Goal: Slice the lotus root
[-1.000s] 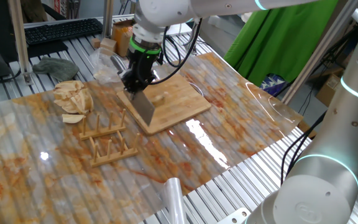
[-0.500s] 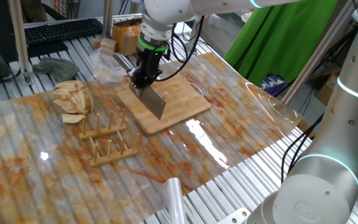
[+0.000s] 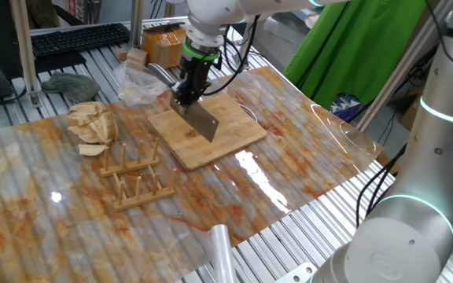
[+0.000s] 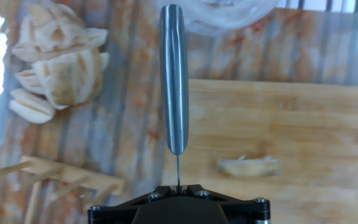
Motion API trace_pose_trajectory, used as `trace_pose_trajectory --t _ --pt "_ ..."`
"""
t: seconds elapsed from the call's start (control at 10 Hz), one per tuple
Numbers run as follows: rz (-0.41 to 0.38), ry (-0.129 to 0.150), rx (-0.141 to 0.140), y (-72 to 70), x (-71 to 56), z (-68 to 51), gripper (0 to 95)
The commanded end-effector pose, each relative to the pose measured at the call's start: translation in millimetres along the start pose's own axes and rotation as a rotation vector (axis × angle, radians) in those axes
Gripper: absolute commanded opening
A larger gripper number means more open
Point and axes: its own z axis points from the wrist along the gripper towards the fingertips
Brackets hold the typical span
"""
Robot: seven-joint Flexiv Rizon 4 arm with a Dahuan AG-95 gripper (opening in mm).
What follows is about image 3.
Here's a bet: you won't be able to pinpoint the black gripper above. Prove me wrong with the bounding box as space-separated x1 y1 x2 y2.
170 57 212 107

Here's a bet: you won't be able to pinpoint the steel cleaver knife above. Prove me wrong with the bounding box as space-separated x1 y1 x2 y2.
146 61 220 143

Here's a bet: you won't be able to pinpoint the lotus root chunk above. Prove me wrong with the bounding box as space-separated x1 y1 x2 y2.
67 113 96 145
68 101 108 118

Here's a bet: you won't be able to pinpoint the pale lotus wedge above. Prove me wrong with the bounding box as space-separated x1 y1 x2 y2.
78 143 109 157

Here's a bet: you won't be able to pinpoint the clear plastic bag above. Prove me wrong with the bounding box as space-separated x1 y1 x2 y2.
113 60 169 108

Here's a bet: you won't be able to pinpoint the taped cardboard box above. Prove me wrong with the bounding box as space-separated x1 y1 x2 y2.
141 22 189 72

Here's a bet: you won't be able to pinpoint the bamboo cutting board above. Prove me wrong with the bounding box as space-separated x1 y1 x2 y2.
146 92 269 172

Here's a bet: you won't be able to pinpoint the wooden peg rack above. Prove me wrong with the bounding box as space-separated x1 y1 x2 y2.
99 137 178 213

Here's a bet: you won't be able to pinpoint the grey green cloth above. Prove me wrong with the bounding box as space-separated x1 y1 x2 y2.
41 71 101 105

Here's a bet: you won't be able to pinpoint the black keyboard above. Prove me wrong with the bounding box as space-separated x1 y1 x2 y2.
31 22 131 58

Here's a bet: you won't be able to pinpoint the black desk mat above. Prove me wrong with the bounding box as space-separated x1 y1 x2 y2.
32 50 88 75

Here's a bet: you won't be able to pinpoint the blue patterned bag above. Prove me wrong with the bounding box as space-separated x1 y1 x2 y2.
328 93 363 121

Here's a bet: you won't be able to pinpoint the clear plastic film roll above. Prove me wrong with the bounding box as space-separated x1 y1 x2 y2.
205 223 237 283

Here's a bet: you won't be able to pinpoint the green fabric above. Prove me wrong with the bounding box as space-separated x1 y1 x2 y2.
282 0 429 111

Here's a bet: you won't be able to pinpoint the marble pattern plastic sheet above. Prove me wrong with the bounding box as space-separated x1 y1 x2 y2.
0 65 385 283

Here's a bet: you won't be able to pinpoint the brown carton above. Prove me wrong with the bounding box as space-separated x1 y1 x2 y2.
399 97 425 133

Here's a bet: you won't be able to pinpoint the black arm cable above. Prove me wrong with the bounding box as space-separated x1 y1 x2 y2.
202 14 262 97

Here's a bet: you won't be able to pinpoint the aluminium frame post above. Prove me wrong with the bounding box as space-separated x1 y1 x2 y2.
9 0 43 108
128 0 145 49
355 9 453 133

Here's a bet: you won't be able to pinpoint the black floor cables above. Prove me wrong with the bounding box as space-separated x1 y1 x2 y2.
355 142 409 230

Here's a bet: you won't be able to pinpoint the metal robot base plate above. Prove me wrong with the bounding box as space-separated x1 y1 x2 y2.
274 262 319 283

